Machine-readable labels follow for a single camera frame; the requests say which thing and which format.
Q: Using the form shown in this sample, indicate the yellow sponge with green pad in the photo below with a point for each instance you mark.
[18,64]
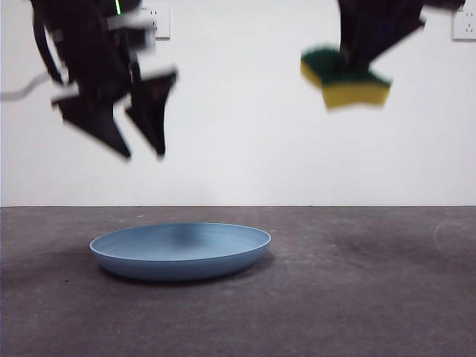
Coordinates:
[353,93]

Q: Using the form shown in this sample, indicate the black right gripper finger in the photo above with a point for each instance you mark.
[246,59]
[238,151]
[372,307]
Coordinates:
[390,33]
[349,29]

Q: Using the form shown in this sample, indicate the blue round plate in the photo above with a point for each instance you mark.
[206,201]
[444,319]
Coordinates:
[178,260]

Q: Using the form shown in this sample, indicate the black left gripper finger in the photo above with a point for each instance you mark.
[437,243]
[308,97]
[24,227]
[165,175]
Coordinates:
[150,104]
[96,122]

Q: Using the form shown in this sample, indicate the white wall socket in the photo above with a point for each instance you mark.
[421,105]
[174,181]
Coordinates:
[465,28]
[163,26]

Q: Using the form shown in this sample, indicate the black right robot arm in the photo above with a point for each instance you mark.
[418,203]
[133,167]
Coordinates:
[446,3]

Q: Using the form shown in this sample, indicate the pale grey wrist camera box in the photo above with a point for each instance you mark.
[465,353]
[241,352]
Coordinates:
[126,22]

